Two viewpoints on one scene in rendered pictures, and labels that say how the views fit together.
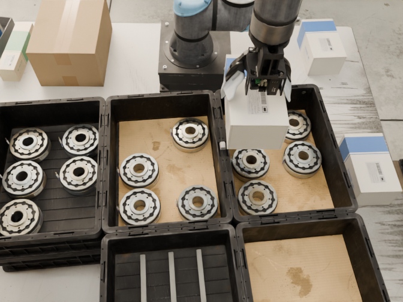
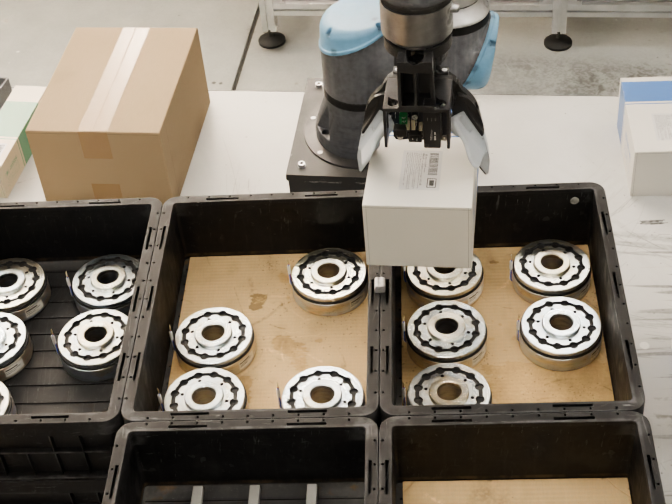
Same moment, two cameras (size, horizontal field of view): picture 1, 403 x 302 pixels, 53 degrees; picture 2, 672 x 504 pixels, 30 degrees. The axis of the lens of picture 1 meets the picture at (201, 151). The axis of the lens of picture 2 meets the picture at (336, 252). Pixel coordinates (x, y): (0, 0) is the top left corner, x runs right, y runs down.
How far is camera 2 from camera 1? 0.65 m
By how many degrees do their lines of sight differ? 18
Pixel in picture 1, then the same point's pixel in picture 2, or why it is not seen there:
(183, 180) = (303, 365)
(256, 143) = (421, 251)
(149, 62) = (277, 166)
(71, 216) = not seen: hidden behind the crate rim
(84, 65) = (137, 158)
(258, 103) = (421, 174)
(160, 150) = (264, 310)
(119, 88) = not seen: hidden behind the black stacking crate
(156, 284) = not seen: outside the picture
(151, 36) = (290, 116)
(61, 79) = (90, 192)
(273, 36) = (411, 33)
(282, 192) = (510, 394)
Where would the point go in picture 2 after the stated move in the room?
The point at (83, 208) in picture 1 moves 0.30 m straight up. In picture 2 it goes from (96, 405) to (41, 229)
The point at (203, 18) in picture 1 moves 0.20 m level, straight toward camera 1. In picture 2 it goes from (376, 59) to (356, 142)
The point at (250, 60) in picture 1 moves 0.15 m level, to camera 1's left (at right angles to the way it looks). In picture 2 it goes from (391, 85) to (255, 79)
